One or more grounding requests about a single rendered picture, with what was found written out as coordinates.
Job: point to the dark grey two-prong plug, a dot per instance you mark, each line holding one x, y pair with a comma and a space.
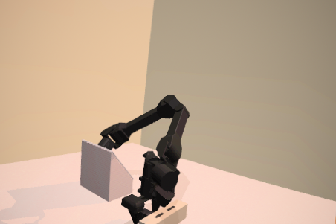
144, 213

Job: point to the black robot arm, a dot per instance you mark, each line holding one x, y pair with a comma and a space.
162, 170

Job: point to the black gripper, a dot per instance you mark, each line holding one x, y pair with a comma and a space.
135, 204

